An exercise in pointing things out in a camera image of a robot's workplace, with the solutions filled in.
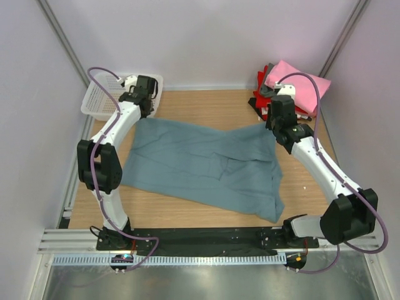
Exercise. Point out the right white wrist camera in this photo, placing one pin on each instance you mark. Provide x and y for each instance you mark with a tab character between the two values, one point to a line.
285	90

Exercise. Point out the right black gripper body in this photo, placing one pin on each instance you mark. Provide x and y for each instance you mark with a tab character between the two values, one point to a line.
271	121

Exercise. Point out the white folded t shirt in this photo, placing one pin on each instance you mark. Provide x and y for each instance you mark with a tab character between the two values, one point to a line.
303	117

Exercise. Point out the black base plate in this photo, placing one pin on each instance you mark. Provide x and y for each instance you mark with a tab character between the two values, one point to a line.
205	242

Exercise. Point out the black folded t shirt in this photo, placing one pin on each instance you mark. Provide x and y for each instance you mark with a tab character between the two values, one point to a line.
252	102

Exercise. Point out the white slotted cable duct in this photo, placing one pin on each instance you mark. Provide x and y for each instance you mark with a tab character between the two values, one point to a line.
125	260

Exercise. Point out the left aluminium corner post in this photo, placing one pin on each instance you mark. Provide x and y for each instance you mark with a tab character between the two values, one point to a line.
63	40

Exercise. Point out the blue-grey t shirt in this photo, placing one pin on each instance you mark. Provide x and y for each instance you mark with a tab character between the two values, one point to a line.
235	170

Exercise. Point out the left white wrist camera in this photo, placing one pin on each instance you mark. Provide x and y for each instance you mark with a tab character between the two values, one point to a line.
128	82

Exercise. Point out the red folded t shirt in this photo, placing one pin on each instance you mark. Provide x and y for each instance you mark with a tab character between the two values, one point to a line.
262	102

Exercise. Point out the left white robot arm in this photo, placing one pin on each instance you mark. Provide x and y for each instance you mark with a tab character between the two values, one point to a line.
98	164

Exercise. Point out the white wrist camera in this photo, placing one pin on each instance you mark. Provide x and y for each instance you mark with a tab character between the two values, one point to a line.
128	82
285	90

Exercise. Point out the pink folded t shirt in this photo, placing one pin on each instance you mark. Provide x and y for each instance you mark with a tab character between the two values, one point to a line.
305	97

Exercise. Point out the grey folded t shirt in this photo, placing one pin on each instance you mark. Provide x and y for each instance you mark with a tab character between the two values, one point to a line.
264	89

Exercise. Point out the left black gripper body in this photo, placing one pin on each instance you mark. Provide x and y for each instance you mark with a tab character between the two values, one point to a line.
147	113

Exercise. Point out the aluminium corner post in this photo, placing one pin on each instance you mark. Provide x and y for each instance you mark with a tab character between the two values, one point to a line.
63	40
346	32

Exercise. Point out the white plastic basket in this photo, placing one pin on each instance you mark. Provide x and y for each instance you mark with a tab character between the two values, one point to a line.
98	105

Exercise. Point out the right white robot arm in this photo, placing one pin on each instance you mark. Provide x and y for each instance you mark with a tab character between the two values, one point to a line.
348	215

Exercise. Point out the right aluminium corner post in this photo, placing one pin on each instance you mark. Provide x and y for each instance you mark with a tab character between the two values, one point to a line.
346	32

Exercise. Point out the aluminium rail frame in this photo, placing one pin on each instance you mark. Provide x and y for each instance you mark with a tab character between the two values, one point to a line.
300	191

